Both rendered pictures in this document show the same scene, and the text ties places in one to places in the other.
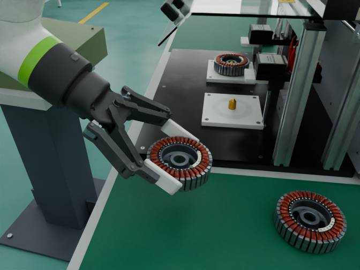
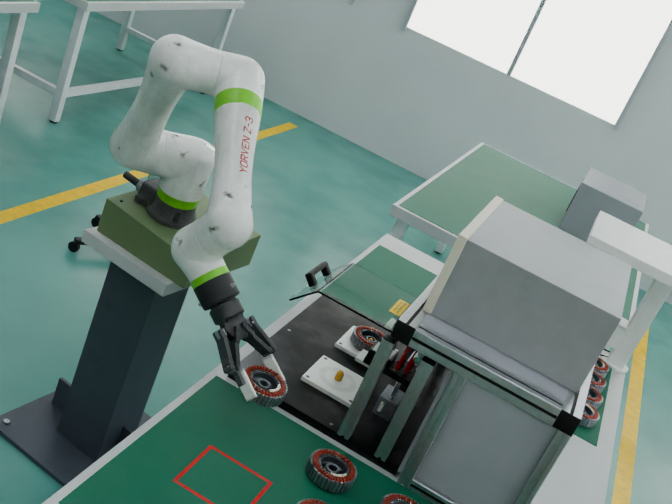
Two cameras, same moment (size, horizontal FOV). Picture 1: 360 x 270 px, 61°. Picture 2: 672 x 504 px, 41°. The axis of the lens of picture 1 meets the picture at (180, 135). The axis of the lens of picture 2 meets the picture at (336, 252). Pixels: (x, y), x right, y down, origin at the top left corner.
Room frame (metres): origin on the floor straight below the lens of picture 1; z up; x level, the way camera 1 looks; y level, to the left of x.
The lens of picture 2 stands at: (-1.33, -0.21, 1.94)
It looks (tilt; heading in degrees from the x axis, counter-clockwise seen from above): 22 degrees down; 6
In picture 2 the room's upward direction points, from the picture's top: 23 degrees clockwise
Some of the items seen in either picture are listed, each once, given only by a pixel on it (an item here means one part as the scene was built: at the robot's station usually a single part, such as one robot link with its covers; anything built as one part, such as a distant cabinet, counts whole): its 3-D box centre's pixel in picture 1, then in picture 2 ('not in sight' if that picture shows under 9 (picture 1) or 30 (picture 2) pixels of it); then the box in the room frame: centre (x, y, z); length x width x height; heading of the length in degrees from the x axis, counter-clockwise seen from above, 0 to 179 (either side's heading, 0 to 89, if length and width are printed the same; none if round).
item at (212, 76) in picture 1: (230, 71); (366, 348); (0.93, -0.17, 0.78); 0.15 x 0.15 x 0.01; 83
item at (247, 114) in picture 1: (231, 109); (337, 381); (0.69, -0.14, 0.78); 0.15 x 0.15 x 0.01; 83
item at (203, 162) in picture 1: (179, 162); (262, 385); (0.40, 0.00, 0.85); 0.11 x 0.11 x 0.04
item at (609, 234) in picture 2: not in sight; (610, 302); (1.64, -0.83, 0.98); 0.37 x 0.35 x 0.46; 173
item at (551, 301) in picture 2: not in sight; (533, 285); (0.76, -0.47, 1.22); 0.44 x 0.39 x 0.20; 173
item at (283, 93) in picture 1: (290, 106); (389, 402); (0.68, -0.28, 0.80); 0.07 x 0.05 x 0.06; 173
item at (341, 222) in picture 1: (308, 219); (331, 470); (0.34, -0.22, 0.77); 0.11 x 0.11 x 0.04
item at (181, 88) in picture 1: (235, 94); (355, 371); (0.81, -0.17, 0.76); 0.64 x 0.47 x 0.02; 173
